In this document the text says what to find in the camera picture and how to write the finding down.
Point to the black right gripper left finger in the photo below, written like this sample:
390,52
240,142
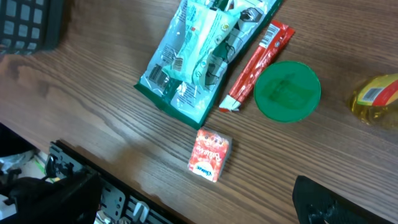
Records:
74,199

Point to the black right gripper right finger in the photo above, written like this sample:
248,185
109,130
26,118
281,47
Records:
316,204

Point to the red tissue pack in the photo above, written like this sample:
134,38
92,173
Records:
210,152

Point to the yellow oil bottle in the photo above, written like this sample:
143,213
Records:
375,101

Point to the red snack stick packet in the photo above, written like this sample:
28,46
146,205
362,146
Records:
275,39

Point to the grey plastic mesh basket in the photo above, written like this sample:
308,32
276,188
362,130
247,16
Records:
30,26

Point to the green glove package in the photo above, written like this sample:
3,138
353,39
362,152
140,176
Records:
203,40

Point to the green lid jar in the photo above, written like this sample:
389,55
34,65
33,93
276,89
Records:
287,92

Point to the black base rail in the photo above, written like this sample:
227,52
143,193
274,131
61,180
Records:
118,200

